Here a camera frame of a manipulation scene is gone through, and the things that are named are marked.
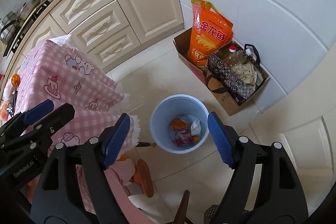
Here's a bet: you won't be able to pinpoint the blue trash bin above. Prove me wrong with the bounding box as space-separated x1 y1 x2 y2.
149 94 209 154

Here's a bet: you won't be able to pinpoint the orange rice bag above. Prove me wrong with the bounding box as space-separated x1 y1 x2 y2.
188 0 234 68

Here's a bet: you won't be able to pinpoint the orange slipper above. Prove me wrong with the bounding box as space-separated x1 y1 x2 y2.
133 159 154 198

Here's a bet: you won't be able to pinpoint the cream lower kitchen cabinets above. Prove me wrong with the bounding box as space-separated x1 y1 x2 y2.
1 0 184 84

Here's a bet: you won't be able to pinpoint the orange snack wrapper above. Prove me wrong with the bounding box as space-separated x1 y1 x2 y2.
170 118 189 131

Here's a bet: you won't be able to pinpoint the white paper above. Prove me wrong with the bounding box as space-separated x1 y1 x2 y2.
190 120 202 136

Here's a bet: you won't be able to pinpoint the black gas stove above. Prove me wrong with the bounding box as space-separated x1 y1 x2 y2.
2 0 50 57

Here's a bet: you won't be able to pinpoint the cardboard box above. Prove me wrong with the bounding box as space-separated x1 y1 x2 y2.
173 28 269 116

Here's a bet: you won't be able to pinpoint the oil bottle red cap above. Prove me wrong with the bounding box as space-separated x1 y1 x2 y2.
223 45 250 67

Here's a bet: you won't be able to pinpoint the steel wok pan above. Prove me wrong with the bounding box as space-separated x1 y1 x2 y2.
17 0 41 21

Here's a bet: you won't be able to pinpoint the orange peel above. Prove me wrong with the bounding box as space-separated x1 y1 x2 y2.
11 73 21 88

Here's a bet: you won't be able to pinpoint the stainless steel stock pot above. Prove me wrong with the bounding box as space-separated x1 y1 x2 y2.
1 11 19 45

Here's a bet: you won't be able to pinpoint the colourful candy wrapper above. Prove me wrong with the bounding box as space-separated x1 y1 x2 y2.
174 128 199 147

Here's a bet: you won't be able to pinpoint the pink checkered tablecloth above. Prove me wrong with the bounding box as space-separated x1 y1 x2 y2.
14 34 141 215

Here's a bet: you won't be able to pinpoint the black patterned bag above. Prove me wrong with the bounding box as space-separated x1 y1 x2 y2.
207 42 268 106

